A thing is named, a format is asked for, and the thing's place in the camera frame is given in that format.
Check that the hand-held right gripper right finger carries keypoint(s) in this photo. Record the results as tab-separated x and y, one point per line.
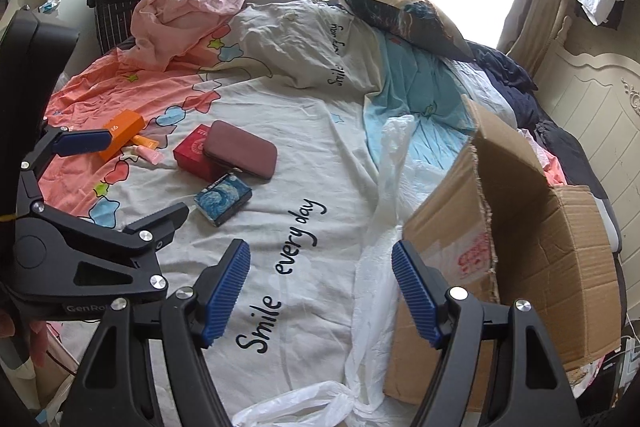
415	292

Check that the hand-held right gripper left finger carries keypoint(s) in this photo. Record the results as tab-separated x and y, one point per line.
227	292

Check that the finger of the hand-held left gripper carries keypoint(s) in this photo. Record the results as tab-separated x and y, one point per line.
160	219
82	143

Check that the orange box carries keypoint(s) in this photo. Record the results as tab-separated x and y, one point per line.
125	127

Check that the orange pink tube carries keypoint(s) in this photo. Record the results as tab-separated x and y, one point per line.
147	149

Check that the blue painted card box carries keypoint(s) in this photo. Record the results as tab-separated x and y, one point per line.
222	199

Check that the cardboard box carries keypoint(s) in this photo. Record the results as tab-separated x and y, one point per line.
525	232

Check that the person's left hand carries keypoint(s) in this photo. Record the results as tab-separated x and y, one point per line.
39	342

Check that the blue packet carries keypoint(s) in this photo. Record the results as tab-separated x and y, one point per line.
50	6

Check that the red box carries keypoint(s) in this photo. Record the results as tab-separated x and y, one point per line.
192	154

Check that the black striped bag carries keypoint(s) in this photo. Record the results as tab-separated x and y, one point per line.
117	2

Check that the maroon zip case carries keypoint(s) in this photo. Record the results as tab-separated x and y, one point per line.
240	149

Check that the white plastic bag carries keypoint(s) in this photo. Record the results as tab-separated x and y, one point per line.
395	187

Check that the pink sheet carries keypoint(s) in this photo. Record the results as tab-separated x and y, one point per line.
185	12

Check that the dark navy blanket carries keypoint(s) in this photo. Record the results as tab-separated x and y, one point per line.
510	77

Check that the cream bed headboard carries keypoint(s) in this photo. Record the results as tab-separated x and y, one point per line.
600	107

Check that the printed pillow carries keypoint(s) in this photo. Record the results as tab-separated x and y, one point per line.
400	14

